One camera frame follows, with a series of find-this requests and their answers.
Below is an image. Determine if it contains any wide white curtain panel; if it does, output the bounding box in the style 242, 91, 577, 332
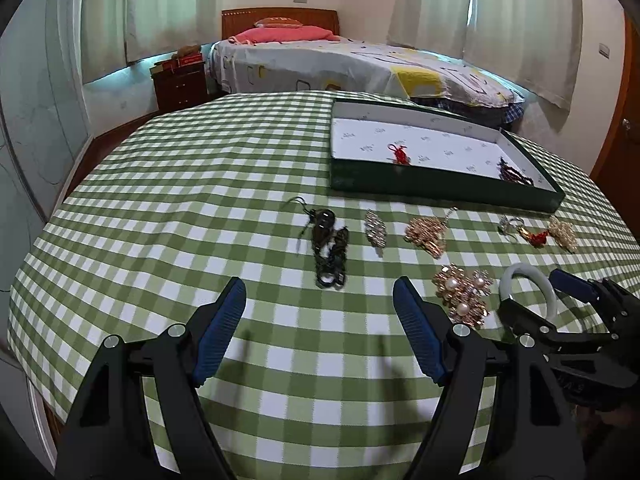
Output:
462, 0, 584, 111
124, 0, 217, 63

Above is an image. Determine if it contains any dark green jewelry tray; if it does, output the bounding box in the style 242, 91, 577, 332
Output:
330, 99, 567, 216

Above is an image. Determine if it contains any pink pillow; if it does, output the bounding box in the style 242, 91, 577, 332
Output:
227, 25, 341, 46

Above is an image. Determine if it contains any narrow white curtain panel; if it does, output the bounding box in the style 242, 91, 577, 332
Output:
80, 0, 130, 86
387, 0, 475, 57

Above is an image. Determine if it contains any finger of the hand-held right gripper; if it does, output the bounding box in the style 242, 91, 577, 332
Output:
549, 269, 608, 307
499, 297, 557, 345

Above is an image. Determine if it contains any red knot gold charm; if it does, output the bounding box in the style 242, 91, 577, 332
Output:
517, 225, 551, 249

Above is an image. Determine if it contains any green checked tablecloth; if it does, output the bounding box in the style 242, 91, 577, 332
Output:
7, 91, 640, 480

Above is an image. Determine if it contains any white jade bangle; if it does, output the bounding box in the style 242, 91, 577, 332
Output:
501, 263, 559, 322

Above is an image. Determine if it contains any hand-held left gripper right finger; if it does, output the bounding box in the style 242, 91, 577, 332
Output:
392, 276, 587, 480

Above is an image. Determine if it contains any dark wooden nightstand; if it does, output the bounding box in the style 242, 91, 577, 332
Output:
151, 60, 210, 114

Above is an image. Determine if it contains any red flat box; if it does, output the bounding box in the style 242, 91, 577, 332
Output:
154, 55, 204, 75

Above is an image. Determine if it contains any black pendant necklace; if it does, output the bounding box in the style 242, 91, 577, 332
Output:
287, 196, 351, 291

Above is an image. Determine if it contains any bed with printed cover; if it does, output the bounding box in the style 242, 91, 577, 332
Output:
207, 35, 528, 111

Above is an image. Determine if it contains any blue checked bed sheet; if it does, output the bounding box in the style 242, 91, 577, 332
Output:
414, 94, 527, 129

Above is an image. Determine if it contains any rose gold pearl flower brooch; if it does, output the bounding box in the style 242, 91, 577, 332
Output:
432, 262, 496, 331

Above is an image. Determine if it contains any silver rhinestone brooch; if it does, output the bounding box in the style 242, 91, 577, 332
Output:
363, 208, 389, 252

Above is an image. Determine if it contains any dark red bead bracelet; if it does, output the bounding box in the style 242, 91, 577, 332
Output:
496, 156, 536, 186

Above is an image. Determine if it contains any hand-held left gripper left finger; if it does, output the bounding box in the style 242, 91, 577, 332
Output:
55, 276, 248, 480

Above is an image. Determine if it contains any gold chain necklace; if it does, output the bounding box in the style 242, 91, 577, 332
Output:
404, 207, 460, 261

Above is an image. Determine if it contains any wooden headboard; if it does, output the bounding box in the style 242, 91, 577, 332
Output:
221, 7, 342, 41

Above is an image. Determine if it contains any frosted glass panel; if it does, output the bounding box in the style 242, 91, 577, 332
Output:
0, 0, 92, 286

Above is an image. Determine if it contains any person's right forearm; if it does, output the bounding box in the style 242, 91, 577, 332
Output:
575, 405, 640, 480

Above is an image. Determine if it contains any brown wooden door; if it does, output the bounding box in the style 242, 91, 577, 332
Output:
590, 10, 640, 201

